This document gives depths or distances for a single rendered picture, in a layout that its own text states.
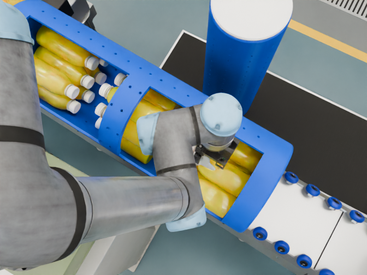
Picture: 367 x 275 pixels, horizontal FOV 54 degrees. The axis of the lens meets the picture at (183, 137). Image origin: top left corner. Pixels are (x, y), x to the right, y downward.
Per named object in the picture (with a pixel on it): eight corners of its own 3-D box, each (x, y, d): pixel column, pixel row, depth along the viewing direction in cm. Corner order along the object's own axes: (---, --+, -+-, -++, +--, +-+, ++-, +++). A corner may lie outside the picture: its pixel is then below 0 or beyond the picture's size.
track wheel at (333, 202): (339, 212, 109) (343, 208, 109) (326, 204, 110) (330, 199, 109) (339, 205, 113) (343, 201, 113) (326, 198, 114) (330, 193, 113)
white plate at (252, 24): (309, 2, 121) (308, 4, 123) (248, -46, 127) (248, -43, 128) (254, 55, 117) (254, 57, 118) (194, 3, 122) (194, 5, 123)
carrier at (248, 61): (261, 97, 207) (225, 66, 213) (310, 4, 123) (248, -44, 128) (228, 131, 202) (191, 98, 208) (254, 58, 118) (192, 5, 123)
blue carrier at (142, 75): (237, 228, 113) (244, 241, 85) (22, 91, 127) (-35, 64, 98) (283, 151, 115) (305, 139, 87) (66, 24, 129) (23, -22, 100)
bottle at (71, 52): (50, 40, 116) (96, 68, 114) (34, 47, 111) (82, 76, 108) (52, 20, 112) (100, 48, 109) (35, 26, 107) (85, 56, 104)
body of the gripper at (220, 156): (222, 171, 88) (227, 161, 76) (191, 153, 89) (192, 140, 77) (237, 145, 89) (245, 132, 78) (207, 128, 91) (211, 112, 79)
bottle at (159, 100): (166, 126, 105) (114, 95, 108) (179, 110, 109) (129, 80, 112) (169, 113, 99) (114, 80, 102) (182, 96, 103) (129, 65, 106)
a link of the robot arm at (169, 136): (143, 172, 62) (205, 160, 63) (132, 111, 64) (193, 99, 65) (147, 176, 70) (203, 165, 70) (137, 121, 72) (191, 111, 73)
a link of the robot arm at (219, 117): (192, 94, 64) (239, 85, 64) (191, 114, 74) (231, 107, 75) (201, 136, 61) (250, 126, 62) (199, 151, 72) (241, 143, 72)
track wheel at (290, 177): (295, 186, 112) (299, 181, 111) (283, 178, 112) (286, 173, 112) (296, 180, 116) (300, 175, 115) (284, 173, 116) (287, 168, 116)
